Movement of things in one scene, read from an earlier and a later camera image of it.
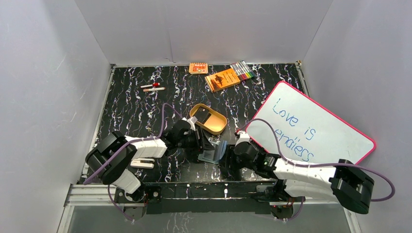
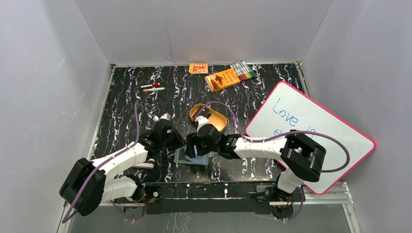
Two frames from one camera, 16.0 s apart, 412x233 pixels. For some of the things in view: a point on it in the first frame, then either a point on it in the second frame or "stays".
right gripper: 225,160 → 192,140
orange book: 222,79 stays
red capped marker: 155,84 stays
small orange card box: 198,68 stays
